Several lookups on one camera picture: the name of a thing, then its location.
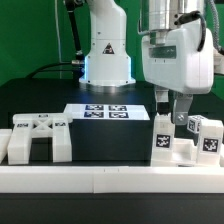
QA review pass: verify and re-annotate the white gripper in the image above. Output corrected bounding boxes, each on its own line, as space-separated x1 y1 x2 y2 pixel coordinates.
142 25 214 126

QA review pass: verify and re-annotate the white chair seat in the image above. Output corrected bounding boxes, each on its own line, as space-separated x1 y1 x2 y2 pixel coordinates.
151 138 224 167

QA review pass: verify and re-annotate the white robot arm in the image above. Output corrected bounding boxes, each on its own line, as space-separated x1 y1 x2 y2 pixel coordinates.
80 0 224 125

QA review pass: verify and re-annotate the white tagged cube nut right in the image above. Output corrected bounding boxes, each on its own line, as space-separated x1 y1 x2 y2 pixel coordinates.
187 115 203 134

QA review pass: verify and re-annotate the white sheet with tags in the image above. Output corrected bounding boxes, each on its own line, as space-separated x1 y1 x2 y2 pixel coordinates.
64 104 150 121

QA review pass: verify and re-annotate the white front fence bar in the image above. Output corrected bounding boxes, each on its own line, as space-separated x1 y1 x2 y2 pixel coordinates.
0 166 224 193

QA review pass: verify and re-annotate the white fence bar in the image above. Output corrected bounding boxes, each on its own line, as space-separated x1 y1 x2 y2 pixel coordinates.
0 129 12 163
0 166 224 193

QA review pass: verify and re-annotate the white left fence bar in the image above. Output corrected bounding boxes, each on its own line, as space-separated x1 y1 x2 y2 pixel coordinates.
0 129 12 163

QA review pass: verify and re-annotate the black hose behind robot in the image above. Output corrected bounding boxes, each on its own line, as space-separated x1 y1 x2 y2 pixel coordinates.
63 0 84 62

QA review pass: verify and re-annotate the black cable at base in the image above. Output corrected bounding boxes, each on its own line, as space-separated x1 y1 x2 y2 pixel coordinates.
25 59 86 80

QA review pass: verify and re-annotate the white chair back frame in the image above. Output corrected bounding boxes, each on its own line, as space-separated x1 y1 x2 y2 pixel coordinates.
7 113 73 165

